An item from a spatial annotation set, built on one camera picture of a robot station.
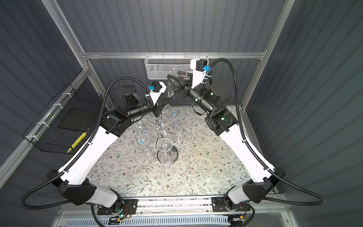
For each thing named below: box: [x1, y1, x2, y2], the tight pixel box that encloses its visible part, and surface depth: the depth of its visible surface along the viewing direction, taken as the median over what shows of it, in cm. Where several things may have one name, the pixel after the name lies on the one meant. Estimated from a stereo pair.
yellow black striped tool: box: [66, 132, 87, 154], surface depth 71 cm
